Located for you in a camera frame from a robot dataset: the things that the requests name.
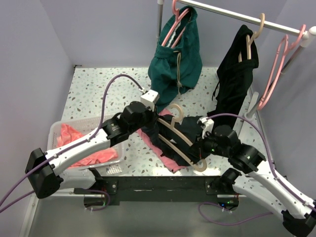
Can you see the beige hanger with black shorts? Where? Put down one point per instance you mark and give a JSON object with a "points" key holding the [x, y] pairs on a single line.
{"points": [[250, 40]]}

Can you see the green hanging shorts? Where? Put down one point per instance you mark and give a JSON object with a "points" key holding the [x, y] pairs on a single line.
{"points": [[176, 67]]}

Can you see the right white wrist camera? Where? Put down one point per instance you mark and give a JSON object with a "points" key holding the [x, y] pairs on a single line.
{"points": [[206, 124]]}

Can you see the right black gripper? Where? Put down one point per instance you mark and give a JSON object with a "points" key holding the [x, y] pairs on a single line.
{"points": [[197, 149]]}

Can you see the pink folded shorts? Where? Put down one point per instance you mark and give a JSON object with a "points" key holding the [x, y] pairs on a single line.
{"points": [[170, 159]]}

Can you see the dark navy shorts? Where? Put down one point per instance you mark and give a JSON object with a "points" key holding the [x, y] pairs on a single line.
{"points": [[188, 127]]}

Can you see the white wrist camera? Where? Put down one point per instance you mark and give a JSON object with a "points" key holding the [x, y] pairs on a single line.
{"points": [[206, 124], [149, 99]]}

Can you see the empty pink hanger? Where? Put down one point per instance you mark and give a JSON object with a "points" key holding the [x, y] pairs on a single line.
{"points": [[282, 51]]}

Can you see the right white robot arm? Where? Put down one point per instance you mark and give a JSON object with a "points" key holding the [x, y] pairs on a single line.
{"points": [[253, 175]]}

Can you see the black hanging shorts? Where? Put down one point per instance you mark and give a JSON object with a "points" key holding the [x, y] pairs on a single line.
{"points": [[235, 75]]}

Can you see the coral pink patterned garment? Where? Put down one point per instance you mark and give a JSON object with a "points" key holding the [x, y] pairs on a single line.
{"points": [[68, 134]]}

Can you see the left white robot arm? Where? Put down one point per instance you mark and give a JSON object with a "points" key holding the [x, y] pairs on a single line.
{"points": [[47, 171]]}

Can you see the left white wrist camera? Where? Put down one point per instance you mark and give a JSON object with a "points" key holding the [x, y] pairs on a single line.
{"points": [[149, 99]]}

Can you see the metal clothes rack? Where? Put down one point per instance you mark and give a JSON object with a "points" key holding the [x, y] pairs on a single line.
{"points": [[307, 37]]}

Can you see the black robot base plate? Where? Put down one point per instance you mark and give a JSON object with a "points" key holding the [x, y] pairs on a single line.
{"points": [[156, 189]]}

